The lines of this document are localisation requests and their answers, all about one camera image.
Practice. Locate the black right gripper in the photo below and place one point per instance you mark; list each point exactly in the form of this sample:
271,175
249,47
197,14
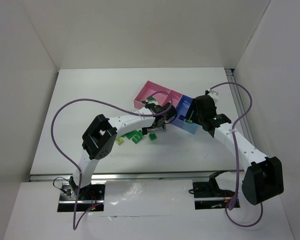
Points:
193,113

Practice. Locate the aluminium front rail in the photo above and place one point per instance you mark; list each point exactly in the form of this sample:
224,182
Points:
128,176

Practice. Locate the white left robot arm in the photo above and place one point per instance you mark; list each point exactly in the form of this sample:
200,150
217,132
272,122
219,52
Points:
100,136

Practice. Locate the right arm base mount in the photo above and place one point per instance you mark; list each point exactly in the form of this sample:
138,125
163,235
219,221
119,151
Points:
208,195

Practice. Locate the aluminium side rail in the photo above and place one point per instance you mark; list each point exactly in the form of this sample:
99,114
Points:
236,94

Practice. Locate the lime green small lego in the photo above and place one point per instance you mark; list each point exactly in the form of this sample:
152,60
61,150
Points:
119,140

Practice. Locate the pink plastic container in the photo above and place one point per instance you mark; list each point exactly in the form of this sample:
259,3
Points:
150,88

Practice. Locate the green lego brick with studs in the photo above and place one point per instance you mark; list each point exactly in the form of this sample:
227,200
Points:
137,137

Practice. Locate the blue plastic container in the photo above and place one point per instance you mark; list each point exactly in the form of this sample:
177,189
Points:
181,109

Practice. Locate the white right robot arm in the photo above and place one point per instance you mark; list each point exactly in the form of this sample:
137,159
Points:
263,175

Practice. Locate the green lego brick upside down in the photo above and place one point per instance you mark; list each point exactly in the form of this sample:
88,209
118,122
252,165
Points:
130,134

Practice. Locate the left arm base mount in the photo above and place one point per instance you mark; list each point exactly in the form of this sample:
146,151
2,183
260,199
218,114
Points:
92,198

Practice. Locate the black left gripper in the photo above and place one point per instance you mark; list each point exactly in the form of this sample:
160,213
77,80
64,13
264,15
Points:
159,124

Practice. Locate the dark blue lego brick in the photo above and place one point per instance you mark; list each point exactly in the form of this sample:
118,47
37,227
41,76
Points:
182,118

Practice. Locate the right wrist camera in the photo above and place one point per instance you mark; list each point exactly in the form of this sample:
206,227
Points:
213,94

